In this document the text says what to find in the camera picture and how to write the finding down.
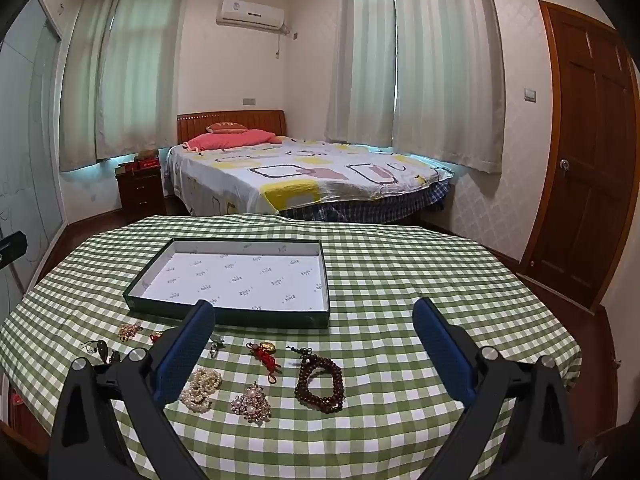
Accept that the pink pillow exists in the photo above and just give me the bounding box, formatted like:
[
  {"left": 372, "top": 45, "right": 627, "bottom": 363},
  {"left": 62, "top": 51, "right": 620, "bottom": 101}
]
[{"left": 182, "top": 129, "right": 278, "bottom": 152}]

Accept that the pearl necklace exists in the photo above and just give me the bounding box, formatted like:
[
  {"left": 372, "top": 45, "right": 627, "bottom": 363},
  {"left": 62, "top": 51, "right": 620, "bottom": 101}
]
[{"left": 180, "top": 367, "right": 222, "bottom": 413}]

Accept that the green checked tablecloth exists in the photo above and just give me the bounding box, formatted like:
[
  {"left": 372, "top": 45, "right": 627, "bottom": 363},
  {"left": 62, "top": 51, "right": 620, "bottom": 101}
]
[{"left": 0, "top": 213, "right": 583, "bottom": 480}]

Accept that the white curtain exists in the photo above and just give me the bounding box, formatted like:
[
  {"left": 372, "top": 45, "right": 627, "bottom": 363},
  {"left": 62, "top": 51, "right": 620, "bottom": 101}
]
[
  {"left": 390, "top": 0, "right": 503, "bottom": 175},
  {"left": 59, "top": 0, "right": 123, "bottom": 172},
  {"left": 325, "top": 0, "right": 401, "bottom": 148},
  {"left": 95, "top": 0, "right": 191, "bottom": 161}
]

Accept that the brown wooden door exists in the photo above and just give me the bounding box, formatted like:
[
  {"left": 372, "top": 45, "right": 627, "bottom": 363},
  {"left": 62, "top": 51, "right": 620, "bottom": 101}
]
[{"left": 520, "top": 0, "right": 640, "bottom": 311}]

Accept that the black pendant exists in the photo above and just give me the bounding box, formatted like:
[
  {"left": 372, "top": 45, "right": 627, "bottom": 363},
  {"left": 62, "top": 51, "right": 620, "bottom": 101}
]
[{"left": 81, "top": 339, "right": 122, "bottom": 366}]

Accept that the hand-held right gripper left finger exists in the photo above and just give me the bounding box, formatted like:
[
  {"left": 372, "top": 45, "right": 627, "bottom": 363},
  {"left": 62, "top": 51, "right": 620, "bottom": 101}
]
[{"left": 47, "top": 299, "right": 217, "bottom": 480}]

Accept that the white shallow tray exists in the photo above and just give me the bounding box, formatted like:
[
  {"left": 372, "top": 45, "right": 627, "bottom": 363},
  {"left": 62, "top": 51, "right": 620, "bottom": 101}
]
[{"left": 123, "top": 238, "right": 331, "bottom": 330}]

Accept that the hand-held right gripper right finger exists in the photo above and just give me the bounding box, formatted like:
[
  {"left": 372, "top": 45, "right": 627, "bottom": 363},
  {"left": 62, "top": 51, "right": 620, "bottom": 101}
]
[{"left": 411, "top": 296, "right": 583, "bottom": 480}]

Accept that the red knot gold charm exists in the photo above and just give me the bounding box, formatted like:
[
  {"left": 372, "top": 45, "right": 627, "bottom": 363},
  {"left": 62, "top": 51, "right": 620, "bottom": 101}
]
[{"left": 246, "top": 341, "right": 282, "bottom": 385}]

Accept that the dark wooden nightstand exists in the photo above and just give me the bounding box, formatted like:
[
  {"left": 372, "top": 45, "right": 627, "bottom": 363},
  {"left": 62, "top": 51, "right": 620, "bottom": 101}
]
[{"left": 116, "top": 162, "right": 166, "bottom": 211}]

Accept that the wooden bed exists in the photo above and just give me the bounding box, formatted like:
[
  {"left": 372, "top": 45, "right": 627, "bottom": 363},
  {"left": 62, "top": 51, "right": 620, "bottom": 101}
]
[{"left": 167, "top": 110, "right": 453, "bottom": 223}]

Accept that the blue checked bed skirt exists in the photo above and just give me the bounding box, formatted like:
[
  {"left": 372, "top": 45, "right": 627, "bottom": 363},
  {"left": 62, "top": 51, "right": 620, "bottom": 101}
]
[{"left": 280, "top": 180, "right": 453, "bottom": 223}]

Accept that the patterned bed sheet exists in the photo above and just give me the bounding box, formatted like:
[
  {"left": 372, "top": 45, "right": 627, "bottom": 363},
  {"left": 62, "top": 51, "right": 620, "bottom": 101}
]
[{"left": 166, "top": 135, "right": 455, "bottom": 217}]

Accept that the white air conditioner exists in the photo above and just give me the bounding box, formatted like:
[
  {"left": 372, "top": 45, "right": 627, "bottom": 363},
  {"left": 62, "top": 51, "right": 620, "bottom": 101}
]
[{"left": 216, "top": 0, "right": 290, "bottom": 31}]

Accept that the glass door wardrobe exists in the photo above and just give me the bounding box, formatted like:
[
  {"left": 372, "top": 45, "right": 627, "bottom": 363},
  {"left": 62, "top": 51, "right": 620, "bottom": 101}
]
[{"left": 0, "top": 0, "right": 68, "bottom": 306}]

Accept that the dark wooden bead bracelet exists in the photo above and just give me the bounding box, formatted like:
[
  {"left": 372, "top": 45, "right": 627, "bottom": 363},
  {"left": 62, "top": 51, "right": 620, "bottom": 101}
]
[{"left": 286, "top": 345, "right": 345, "bottom": 414}]

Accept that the gold bead bracelet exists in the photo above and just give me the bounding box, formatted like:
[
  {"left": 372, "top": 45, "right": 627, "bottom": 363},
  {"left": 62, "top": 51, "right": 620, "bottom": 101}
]
[{"left": 230, "top": 381, "right": 272, "bottom": 427}]

